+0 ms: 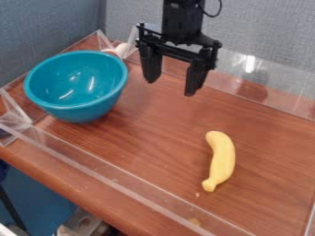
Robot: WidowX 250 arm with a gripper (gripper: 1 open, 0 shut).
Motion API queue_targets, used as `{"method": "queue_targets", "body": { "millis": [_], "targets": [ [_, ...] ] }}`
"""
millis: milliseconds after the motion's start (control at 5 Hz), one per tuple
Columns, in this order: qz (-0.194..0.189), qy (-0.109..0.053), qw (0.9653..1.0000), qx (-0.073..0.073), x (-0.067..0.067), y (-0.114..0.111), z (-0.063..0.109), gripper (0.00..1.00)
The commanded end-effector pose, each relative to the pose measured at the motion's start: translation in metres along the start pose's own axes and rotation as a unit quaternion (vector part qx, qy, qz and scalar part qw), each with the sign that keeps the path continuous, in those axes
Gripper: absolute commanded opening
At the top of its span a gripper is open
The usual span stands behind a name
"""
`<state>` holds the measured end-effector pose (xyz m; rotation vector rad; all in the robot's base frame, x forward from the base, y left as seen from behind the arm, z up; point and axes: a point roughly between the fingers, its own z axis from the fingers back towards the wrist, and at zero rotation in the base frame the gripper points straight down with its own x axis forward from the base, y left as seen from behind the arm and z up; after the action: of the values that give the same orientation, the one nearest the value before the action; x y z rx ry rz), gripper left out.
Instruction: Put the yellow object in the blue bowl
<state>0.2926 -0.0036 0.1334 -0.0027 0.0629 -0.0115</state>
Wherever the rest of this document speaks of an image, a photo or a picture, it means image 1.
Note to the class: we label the grey metal bracket below table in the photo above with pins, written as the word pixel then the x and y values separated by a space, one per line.
pixel 83 224

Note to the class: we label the yellow toy banana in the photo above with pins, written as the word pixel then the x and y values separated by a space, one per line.
pixel 223 159

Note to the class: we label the blue plastic bowl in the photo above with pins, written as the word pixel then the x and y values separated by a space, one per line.
pixel 77 85

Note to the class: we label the white object behind bowl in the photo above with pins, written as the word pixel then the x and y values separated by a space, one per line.
pixel 118 50

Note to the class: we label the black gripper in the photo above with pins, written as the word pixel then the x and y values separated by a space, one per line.
pixel 179 39

